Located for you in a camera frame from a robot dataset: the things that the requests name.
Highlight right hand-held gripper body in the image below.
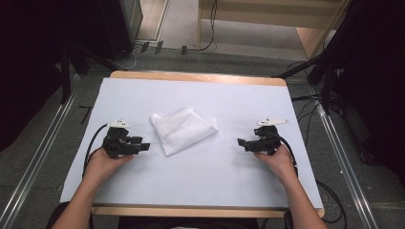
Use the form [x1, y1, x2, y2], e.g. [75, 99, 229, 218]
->
[251, 117, 290, 156]

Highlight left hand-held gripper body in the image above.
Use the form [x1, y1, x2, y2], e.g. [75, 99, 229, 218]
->
[101, 118, 143, 158]

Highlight white mesh laundry bag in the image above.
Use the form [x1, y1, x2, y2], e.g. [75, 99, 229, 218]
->
[148, 106, 220, 157]

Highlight person's right hand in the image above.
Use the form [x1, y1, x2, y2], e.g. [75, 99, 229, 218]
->
[253, 144, 299, 186]

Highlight person's left hand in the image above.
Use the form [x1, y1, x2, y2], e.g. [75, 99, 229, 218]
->
[82, 147, 135, 186]

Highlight pale blue table mat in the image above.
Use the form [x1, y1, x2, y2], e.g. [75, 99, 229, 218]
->
[59, 77, 325, 210]

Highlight black metal stand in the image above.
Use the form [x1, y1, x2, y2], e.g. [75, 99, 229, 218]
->
[270, 31, 340, 114]
[59, 44, 73, 105]

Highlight person's dark clothing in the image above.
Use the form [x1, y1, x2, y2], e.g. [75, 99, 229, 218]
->
[117, 217, 262, 229]

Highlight black cabinet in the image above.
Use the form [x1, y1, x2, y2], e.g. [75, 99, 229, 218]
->
[98, 0, 144, 62]

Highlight light wooden shelf unit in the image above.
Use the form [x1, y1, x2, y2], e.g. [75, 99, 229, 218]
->
[196, 0, 352, 60]

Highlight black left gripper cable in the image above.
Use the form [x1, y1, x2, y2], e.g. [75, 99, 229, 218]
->
[82, 123, 110, 177]

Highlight black floor cables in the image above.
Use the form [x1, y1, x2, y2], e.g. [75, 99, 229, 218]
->
[288, 60, 342, 147]

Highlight white floor cable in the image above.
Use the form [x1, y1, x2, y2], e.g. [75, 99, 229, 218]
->
[117, 43, 145, 71]

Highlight metal floor rail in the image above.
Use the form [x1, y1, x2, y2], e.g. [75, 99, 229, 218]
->
[0, 74, 81, 229]
[309, 85, 380, 229]

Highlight black hanging cable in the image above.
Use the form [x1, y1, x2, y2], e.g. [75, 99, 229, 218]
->
[186, 0, 220, 52]

